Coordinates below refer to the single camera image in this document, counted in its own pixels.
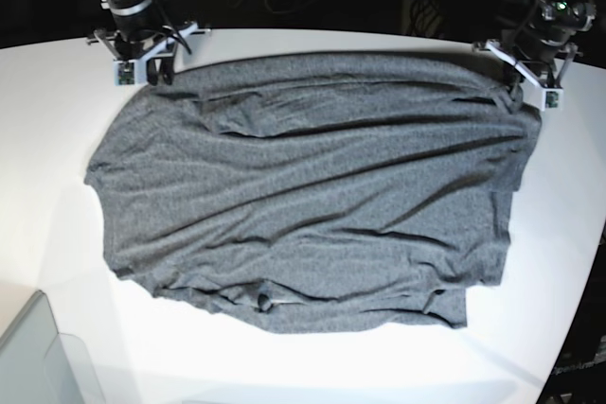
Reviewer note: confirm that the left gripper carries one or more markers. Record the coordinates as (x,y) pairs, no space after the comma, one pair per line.
(540,59)

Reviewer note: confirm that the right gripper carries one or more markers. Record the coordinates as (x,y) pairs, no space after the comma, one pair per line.
(143,34)

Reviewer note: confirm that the grey t-shirt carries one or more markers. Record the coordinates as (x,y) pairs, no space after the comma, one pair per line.
(316,193)

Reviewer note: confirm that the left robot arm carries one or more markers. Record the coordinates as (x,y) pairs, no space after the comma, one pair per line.
(545,15)

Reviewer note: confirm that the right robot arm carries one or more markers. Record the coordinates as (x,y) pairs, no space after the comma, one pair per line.
(145,41)

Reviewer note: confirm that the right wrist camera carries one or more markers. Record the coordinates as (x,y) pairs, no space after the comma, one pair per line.
(124,73)

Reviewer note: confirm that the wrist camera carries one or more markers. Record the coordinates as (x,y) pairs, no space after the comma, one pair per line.
(551,98)
(124,73)

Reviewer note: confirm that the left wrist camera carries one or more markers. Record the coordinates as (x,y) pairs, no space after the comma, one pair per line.
(551,98)

